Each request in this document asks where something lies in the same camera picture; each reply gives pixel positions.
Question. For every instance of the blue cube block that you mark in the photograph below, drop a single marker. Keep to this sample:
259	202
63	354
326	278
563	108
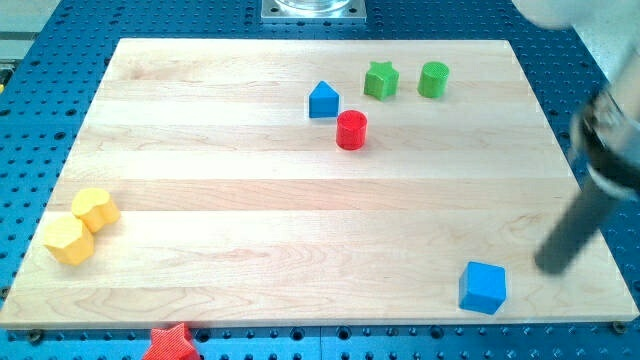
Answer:
482	288

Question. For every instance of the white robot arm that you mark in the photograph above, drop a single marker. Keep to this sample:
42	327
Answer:
607	128

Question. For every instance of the red cylinder block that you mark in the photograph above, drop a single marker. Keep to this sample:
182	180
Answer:
351	129

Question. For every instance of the blue triangle block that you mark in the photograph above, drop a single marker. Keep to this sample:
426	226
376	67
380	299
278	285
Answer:
324	101

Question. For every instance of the wooden board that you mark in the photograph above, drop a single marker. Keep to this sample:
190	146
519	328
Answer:
238	209

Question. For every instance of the green star block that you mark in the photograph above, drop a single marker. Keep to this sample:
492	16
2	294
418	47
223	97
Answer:
381	80

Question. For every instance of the green cylinder block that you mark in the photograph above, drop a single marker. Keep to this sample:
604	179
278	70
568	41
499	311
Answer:
433	79

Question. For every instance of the red star block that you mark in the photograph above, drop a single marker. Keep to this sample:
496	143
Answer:
174	343

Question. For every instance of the yellow heart block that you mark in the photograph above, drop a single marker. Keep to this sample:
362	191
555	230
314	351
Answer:
95	207

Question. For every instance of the yellow hexagon block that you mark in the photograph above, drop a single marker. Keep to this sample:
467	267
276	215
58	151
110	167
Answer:
69	240

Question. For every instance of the black pusher rod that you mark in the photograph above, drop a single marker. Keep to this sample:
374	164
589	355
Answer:
587	212

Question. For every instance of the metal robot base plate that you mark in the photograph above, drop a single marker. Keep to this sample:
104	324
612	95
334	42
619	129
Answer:
307	10

